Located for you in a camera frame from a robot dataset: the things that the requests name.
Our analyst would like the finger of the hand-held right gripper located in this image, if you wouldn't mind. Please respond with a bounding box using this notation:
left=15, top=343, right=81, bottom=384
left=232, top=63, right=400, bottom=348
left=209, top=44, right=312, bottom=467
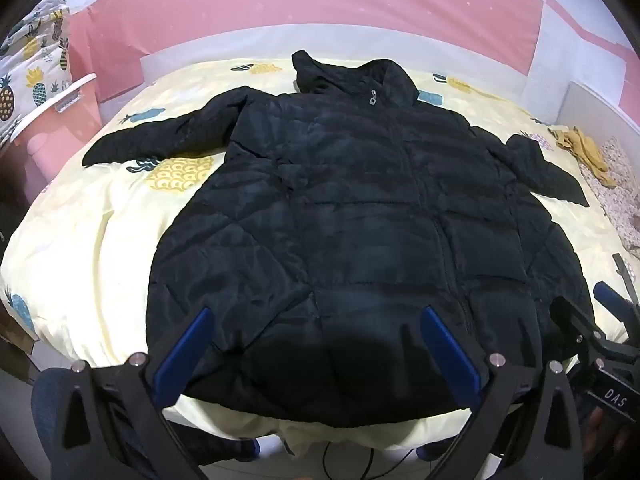
left=593, top=254, right=640, bottom=328
left=549, top=296, right=608, bottom=356

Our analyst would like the yellow pineapple print bed sheet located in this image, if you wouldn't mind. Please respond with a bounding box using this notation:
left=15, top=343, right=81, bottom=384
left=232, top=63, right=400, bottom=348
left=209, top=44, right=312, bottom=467
left=0, top=55, right=640, bottom=456

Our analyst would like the black cable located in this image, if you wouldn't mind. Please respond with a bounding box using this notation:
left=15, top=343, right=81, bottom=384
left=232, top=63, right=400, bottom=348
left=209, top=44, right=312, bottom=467
left=320, top=440, right=418, bottom=480

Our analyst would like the pineapple print pillow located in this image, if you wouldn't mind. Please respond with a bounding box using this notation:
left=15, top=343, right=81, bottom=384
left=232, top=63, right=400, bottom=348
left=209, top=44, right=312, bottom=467
left=0, top=0, right=71, bottom=141

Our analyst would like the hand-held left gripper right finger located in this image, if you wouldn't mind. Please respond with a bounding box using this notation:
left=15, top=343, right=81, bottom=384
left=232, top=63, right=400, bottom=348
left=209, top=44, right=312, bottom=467
left=420, top=305, right=588, bottom=480

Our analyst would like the black puffer jacket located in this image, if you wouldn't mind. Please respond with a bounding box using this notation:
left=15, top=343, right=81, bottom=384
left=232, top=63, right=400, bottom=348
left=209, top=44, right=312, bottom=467
left=82, top=50, right=598, bottom=428

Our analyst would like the mustard yellow cloth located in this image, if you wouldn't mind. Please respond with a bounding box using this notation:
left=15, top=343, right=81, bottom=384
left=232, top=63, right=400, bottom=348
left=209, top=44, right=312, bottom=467
left=547, top=127, right=618, bottom=188

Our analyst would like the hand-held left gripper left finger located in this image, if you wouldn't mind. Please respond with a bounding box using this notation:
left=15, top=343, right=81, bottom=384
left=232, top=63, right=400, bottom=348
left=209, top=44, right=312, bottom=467
left=47, top=306, right=216, bottom=480

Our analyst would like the floral print sheet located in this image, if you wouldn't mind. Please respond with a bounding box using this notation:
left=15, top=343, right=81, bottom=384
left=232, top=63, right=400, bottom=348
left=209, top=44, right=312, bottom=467
left=575, top=135, right=640, bottom=261

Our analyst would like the pink tub with white rim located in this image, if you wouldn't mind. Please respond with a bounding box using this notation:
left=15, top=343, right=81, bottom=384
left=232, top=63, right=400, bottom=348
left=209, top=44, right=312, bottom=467
left=10, top=72, right=101, bottom=181

